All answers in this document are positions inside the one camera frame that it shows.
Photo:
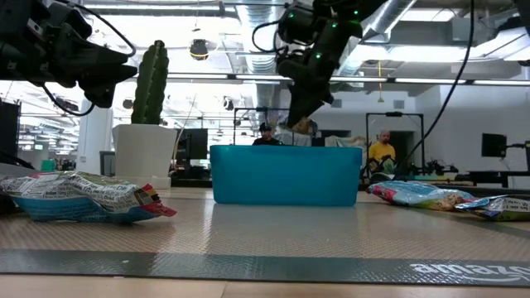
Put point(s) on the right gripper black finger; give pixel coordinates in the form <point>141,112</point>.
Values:
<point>322,101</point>
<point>299,103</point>

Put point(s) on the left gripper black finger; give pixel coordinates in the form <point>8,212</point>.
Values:
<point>99,93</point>
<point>99,66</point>

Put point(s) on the multicolour wrapper granola bar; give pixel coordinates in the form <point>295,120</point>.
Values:
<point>83,194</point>

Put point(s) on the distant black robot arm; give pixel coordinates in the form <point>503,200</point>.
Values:
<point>435,167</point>

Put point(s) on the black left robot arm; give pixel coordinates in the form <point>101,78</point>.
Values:
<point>16,54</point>

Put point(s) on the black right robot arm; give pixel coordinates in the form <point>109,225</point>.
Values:
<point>331,33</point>

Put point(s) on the ceiling strip light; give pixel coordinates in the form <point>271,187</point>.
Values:
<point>358,79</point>
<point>198,77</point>
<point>501,83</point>
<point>430,80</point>

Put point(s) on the white pillar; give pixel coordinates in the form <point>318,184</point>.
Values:
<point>94,136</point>

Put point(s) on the person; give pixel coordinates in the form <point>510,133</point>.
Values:
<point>266,134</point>
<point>382,151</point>

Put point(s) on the green cactus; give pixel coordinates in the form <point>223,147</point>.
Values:
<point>151,83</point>

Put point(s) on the grey waste bin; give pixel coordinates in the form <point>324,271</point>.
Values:
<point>107,163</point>

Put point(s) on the blue plastic bin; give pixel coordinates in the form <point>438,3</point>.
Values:
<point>285,176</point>

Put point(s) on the white hexagonal plant pot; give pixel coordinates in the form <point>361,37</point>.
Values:
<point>143,153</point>

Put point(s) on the green box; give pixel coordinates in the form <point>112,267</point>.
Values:
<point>48,165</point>

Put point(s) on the black screen panel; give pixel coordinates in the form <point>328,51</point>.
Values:
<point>9,132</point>

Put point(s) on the black hanging dome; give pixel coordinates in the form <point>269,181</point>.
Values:
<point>198,47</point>

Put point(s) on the black monitor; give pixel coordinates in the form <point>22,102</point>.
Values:
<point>494,145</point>
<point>194,142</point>

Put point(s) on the grey-bordered translucent silicone mat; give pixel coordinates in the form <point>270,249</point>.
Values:
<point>265,232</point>

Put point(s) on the black workbench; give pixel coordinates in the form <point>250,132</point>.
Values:
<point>497,176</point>

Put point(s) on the silver ceiling duct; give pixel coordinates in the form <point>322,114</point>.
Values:
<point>265,91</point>
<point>389,16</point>

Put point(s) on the distant black station frame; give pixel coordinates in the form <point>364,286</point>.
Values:
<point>393,113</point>
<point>256,109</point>

